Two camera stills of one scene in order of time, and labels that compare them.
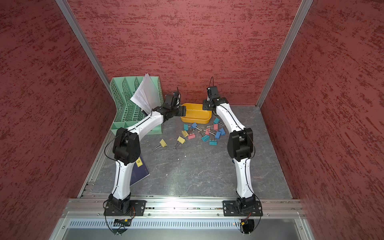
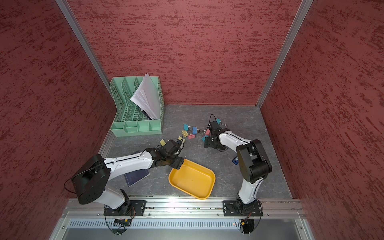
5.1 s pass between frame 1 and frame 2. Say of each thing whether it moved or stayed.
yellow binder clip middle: stayed
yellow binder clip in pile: stayed
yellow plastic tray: moved
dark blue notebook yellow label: stayed
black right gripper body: moved
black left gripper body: moved
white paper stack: stayed
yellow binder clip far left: stayed
